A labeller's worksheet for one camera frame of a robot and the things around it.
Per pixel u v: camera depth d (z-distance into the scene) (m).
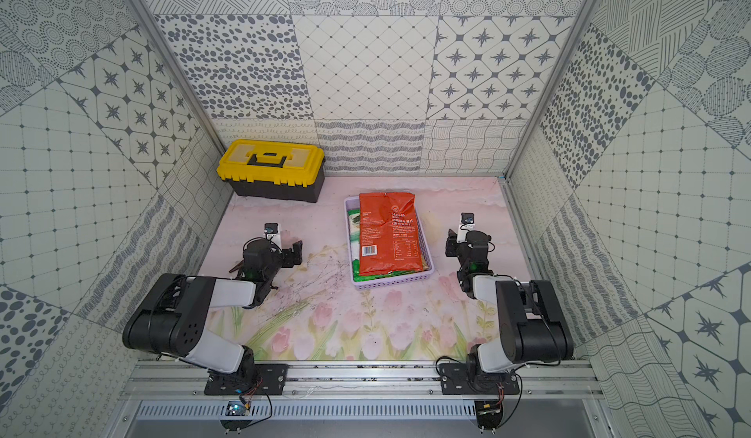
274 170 1.01
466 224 0.80
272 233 0.82
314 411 0.70
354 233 0.95
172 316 0.46
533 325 0.45
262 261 0.73
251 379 0.69
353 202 1.02
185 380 0.75
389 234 0.92
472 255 0.71
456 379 0.73
